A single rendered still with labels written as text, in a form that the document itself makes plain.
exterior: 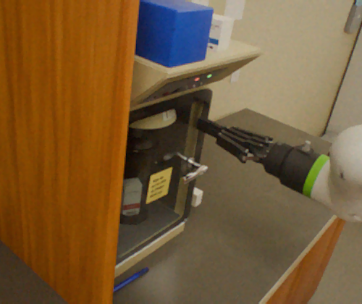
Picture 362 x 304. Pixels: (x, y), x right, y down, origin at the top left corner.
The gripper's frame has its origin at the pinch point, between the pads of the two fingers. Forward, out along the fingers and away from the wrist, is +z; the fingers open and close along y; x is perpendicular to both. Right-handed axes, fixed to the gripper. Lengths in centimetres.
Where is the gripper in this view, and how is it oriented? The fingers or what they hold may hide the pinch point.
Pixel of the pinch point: (210, 127)
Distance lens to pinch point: 95.6
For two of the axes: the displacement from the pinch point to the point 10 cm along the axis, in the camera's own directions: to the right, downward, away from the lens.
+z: -7.7, -4.0, 5.0
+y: -6.2, 3.0, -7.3
